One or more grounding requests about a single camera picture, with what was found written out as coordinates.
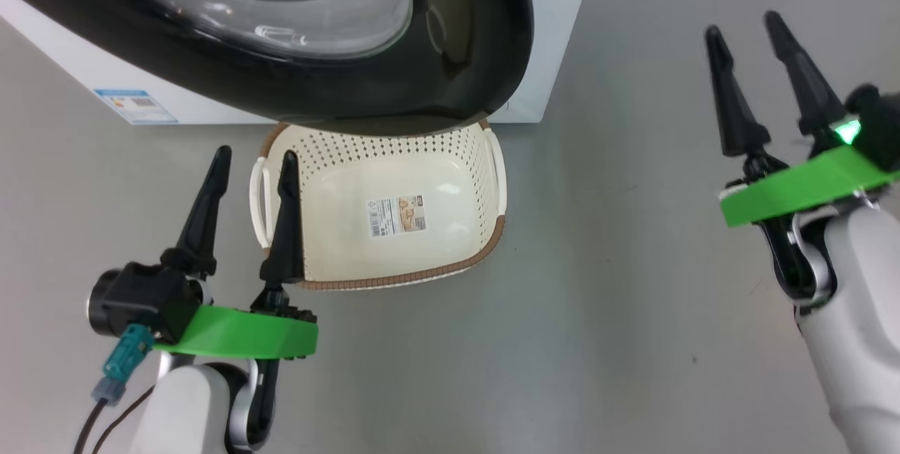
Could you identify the white front-load washing machine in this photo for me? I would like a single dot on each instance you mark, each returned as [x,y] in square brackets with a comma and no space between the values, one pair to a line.
[555,18]

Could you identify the cream perforated laundry basket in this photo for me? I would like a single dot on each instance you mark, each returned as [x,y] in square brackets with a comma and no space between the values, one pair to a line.
[337,229]

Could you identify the black round glass washer door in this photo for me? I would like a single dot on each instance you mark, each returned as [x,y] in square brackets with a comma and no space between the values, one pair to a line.
[464,53]

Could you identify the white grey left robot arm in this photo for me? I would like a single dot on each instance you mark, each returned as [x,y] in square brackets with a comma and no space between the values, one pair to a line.
[183,412]

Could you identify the paper label inside basket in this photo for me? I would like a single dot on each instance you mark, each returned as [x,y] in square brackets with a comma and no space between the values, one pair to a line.
[396,216]

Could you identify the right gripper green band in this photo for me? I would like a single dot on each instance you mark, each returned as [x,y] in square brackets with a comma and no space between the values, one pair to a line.
[794,190]

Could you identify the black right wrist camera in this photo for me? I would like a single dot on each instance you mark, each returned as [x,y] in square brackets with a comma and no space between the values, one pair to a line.
[879,124]

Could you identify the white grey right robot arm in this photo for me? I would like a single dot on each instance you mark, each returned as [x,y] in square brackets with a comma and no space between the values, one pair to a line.
[858,299]

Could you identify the blue energy label sticker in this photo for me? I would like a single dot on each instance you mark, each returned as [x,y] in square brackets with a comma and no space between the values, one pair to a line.
[135,105]

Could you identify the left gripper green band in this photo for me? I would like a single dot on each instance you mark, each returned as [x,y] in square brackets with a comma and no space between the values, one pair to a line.
[239,334]

